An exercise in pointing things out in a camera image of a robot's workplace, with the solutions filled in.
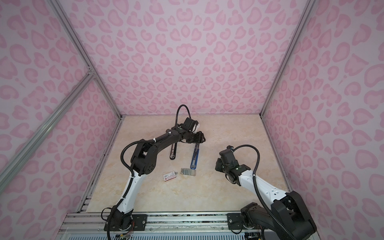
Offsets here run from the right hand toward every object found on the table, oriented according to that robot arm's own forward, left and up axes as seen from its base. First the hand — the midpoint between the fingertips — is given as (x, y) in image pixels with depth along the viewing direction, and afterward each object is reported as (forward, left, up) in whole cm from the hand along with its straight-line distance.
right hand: (219, 162), depth 87 cm
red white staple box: (-6, +29, -5) cm, 30 cm away
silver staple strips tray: (-3, +19, -6) cm, 20 cm away
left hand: (+19, +8, -1) cm, 20 cm away
